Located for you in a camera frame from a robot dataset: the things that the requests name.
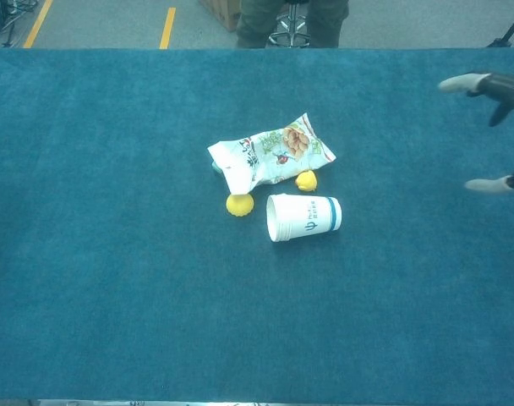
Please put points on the chrome stool base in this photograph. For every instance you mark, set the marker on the chrome stool base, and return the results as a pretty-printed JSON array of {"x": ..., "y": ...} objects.
[{"x": 289, "y": 36}]

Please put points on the teal carpet table cover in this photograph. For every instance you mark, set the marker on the teal carpet table cover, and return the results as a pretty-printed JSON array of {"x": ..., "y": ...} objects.
[{"x": 113, "y": 275}]

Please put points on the white snack bag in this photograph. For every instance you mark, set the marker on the white snack bag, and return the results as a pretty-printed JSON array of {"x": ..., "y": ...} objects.
[{"x": 265, "y": 158}]

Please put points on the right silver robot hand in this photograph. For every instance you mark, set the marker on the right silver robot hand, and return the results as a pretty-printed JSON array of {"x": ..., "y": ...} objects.
[{"x": 500, "y": 89}]

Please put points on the metal frame clutter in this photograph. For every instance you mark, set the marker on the metal frame clutter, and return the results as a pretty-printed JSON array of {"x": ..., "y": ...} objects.
[{"x": 5, "y": 19}]

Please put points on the pale green die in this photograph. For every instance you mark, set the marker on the pale green die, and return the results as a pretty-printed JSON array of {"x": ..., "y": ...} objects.
[{"x": 216, "y": 169}]

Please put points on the black tripod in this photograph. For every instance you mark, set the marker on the black tripod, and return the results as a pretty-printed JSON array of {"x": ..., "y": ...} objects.
[{"x": 508, "y": 31}]

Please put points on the yellow dome cap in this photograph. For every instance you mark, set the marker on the yellow dome cap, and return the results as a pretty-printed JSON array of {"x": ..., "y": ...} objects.
[{"x": 239, "y": 206}]

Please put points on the short yellow floor tape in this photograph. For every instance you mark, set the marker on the short yellow floor tape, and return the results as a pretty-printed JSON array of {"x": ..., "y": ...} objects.
[{"x": 167, "y": 27}]

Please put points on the white paper cup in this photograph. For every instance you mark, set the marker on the white paper cup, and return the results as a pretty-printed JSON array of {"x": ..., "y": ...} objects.
[{"x": 301, "y": 217}]

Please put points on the person in olive trousers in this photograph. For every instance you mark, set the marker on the person in olive trousers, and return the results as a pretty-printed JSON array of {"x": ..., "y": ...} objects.
[{"x": 250, "y": 21}]

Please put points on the long yellow floor tape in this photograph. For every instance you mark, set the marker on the long yellow floor tape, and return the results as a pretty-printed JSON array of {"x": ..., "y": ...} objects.
[{"x": 38, "y": 23}]

